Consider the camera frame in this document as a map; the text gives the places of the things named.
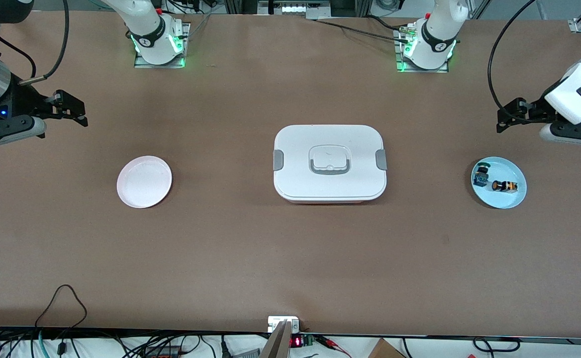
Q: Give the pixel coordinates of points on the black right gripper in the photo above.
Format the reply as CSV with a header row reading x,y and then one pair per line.
x,y
26,100

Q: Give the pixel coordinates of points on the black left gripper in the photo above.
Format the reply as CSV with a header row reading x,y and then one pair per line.
x,y
537,110

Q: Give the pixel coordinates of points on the orange push button switch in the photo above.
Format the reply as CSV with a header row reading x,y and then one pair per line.
x,y
504,186

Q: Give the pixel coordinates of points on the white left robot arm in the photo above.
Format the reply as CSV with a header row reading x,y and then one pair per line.
x,y
435,30

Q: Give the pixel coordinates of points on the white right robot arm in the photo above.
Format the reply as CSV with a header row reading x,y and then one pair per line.
x,y
146,30

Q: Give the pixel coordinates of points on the small white socket box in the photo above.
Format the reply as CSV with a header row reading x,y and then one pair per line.
x,y
275,322

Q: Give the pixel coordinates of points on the light blue round plate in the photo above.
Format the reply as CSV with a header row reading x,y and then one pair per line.
x,y
507,199

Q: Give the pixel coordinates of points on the pink round plate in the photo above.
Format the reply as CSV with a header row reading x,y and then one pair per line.
x,y
144,181

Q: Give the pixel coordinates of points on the white device with lights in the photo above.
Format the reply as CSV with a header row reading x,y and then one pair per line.
x,y
293,7

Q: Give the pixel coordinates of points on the brown cardboard piece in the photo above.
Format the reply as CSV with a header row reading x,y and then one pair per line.
x,y
382,350

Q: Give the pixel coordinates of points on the red digit display board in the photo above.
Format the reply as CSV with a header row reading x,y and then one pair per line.
x,y
296,341

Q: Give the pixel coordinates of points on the aluminium profile bar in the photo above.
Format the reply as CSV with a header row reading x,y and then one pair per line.
x,y
276,345

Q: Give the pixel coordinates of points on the black right camera bracket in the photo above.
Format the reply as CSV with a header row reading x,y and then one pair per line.
x,y
2,127

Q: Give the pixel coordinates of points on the black camera bracket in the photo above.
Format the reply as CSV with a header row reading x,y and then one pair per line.
x,y
2,127
576,130

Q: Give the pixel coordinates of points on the black left camera bracket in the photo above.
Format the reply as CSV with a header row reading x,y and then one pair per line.
x,y
576,130

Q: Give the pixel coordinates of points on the green push button switch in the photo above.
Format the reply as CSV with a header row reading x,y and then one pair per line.
x,y
480,175

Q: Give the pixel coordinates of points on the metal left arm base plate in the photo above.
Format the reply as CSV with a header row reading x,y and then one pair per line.
x,y
422,70

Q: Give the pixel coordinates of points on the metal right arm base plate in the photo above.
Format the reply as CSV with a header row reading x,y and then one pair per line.
x,y
187,31

